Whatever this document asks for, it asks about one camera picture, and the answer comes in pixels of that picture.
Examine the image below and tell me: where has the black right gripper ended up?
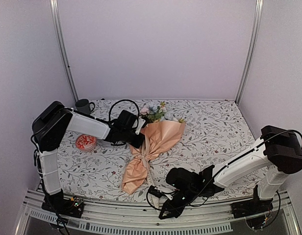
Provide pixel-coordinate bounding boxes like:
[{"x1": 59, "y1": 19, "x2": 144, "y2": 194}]
[{"x1": 159, "y1": 188, "x2": 196, "y2": 221}]

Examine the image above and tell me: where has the pale pink white flower stem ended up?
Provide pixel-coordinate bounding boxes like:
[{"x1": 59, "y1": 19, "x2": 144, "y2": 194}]
[{"x1": 140, "y1": 106, "x2": 152, "y2": 118}]

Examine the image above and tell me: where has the beige wrapping paper sheet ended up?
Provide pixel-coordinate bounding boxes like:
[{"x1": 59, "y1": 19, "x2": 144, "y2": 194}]
[{"x1": 121, "y1": 120, "x2": 186, "y2": 194}]

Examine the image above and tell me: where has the blue fake flower stem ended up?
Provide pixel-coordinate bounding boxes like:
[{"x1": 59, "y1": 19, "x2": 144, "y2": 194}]
[{"x1": 147, "y1": 102, "x2": 178, "y2": 122}]

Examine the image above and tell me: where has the white lace ribbon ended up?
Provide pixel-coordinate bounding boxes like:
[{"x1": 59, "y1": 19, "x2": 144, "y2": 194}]
[{"x1": 122, "y1": 135, "x2": 163, "y2": 194}]

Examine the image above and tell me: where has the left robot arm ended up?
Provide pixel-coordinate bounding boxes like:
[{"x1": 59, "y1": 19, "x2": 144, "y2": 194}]
[{"x1": 32, "y1": 101, "x2": 146, "y2": 212}]

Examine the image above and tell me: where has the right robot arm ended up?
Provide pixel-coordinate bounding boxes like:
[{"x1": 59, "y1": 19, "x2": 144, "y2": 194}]
[{"x1": 159, "y1": 125, "x2": 302, "y2": 219}]

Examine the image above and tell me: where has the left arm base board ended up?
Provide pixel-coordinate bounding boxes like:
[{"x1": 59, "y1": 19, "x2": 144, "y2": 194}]
[{"x1": 42, "y1": 196, "x2": 84, "y2": 218}]

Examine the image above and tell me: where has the right arm base board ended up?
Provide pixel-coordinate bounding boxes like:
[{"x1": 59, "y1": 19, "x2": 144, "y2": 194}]
[{"x1": 230, "y1": 199, "x2": 273, "y2": 230}]

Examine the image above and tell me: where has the red white patterned dish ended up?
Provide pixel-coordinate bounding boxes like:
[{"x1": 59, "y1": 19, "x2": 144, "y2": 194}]
[{"x1": 75, "y1": 134, "x2": 97, "y2": 152}]

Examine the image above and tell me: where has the dark grey mug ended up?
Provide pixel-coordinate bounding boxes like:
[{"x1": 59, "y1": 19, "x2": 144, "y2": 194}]
[{"x1": 75, "y1": 98, "x2": 95, "y2": 115}]

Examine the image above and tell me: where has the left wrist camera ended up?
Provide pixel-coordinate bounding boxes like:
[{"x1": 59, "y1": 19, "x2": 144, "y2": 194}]
[{"x1": 133, "y1": 117, "x2": 147, "y2": 135}]

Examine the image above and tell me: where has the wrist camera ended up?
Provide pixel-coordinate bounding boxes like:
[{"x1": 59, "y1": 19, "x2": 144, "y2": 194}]
[
  {"x1": 133, "y1": 117, "x2": 147, "y2": 135},
  {"x1": 148, "y1": 186, "x2": 175, "y2": 200}
]

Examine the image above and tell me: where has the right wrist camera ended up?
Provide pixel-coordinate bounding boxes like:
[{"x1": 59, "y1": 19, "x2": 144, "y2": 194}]
[{"x1": 148, "y1": 186, "x2": 175, "y2": 200}]

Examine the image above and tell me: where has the left aluminium frame post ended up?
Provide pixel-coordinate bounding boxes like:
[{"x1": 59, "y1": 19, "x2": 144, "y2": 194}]
[{"x1": 50, "y1": 0, "x2": 78, "y2": 102}]

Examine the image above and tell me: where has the aluminium frame post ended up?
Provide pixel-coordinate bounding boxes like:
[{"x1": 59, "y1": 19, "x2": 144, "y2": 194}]
[
  {"x1": 235, "y1": 0, "x2": 264, "y2": 106},
  {"x1": 50, "y1": 0, "x2": 78, "y2": 102}
]

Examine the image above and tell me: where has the right aluminium frame post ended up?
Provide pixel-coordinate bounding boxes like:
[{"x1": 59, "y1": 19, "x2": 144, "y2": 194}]
[{"x1": 235, "y1": 0, "x2": 264, "y2": 106}]

